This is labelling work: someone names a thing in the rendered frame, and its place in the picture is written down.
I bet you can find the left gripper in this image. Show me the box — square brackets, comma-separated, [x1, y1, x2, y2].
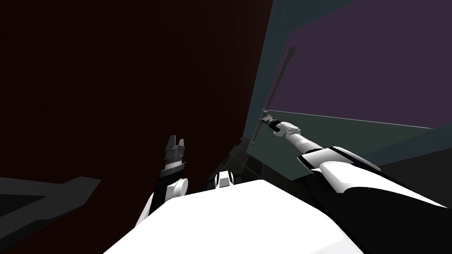
[163, 134, 187, 167]

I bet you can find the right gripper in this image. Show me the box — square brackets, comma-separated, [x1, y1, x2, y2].
[258, 109, 275, 126]

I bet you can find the dark long bar handle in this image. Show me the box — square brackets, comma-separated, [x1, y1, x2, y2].
[250, 46, 297, 146]

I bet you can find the teal grey cupboard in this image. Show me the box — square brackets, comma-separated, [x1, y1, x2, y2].
[243, 0, 452, 181]

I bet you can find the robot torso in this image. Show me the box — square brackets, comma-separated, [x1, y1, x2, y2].
[103, 170, 364, 254]

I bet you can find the purple door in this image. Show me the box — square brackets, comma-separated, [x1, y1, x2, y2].
[264, 0, 452, 130]

